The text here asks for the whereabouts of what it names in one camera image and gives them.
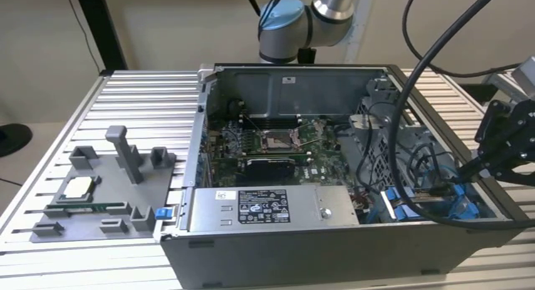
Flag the green RAM stick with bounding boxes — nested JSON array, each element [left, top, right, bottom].
[[47, 203, 127, 214]]

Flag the thin black wire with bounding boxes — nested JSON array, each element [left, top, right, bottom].
[[355, 100, 403, 190]]

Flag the blue disk carrier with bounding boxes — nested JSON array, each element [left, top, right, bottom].
[[382, 182, 481, 224]]

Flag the black round stand base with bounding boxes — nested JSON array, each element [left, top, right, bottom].
[[0, 123, 35, 158]]

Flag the dark grey PC case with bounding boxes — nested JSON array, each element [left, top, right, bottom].
[[161, 63, 535, 286]]

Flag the grey metal disk bay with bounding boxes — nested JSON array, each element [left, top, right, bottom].
[[346, 78, 457, 194]]

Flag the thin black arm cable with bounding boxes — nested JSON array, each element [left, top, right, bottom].
[[241, 0, 289, 31]]

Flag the thinner black robot cable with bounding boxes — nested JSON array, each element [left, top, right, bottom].
[[402, 0, 526, 78]]

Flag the red yellow power wire bundle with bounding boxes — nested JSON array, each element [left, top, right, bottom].
[[350, 191, 370, 210]]

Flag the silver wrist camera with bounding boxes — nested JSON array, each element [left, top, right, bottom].
[[511, 55, 535, 100]]

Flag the grey parts rack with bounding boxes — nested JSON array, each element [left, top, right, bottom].
[[28, 125, 179, 244]]

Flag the black graphics card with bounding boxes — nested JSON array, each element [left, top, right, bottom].
[[242, 157, 297, 180]]

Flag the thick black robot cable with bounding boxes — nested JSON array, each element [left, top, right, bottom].
[[394, 0, 535, 230]]

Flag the silver CPU chip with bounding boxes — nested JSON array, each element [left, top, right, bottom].
[[62, 178, 97, 200]]

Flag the CPU socket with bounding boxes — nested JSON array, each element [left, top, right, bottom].
[[261, 128, 295, 152]]

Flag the green motherboard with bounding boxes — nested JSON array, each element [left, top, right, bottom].
[[209, 114, 357, 189]]

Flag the black disk power wire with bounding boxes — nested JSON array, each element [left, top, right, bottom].
[[407, 144, 455, 197]]

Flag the metal socket cover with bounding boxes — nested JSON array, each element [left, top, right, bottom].
[[293, 117, 329, 147]]

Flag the silver power supply unit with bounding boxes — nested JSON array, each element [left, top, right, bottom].
[[187, 185, 362, 234]]

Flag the black RAM slot bank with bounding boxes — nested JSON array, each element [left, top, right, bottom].
[[241, 151, 309, 162], [241, 113, 303, 130]]

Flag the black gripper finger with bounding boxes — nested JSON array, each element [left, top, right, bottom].
[[455, 98, 518, 181], [463, 160, 535, 185]]

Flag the black upright post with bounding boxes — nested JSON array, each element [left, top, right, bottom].
[[74, 0, 129, 72]]

